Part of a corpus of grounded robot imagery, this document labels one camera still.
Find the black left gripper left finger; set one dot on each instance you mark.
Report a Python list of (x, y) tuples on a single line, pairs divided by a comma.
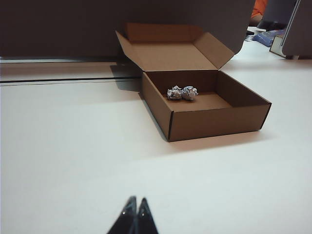
[(125, 219)]

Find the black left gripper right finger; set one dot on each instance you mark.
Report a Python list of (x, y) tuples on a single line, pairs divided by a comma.
[(145, 219)]

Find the paper ball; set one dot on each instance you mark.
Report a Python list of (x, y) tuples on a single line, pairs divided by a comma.
[(190, 93), (174, 93)]

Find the brown cardboard box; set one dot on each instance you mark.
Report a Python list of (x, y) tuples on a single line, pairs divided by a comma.
[(207, 124)]

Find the wide brown partition panel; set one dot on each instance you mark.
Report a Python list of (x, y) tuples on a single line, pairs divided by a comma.
[(61, 26)]

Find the black white checkerboard mat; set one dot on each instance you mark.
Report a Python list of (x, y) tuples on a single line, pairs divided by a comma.
[(249, 37)]

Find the white panel foot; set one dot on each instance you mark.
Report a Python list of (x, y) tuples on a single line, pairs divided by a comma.
[(276, 45)]

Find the blue plastic bag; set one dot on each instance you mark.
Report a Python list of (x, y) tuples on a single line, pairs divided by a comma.
[(268, 37)]

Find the person in orange shirt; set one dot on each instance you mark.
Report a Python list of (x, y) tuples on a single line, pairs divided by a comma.
[(259, 8)]

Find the brown partition panel white edge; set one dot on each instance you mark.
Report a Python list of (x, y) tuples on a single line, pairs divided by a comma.
[(302, 29)]

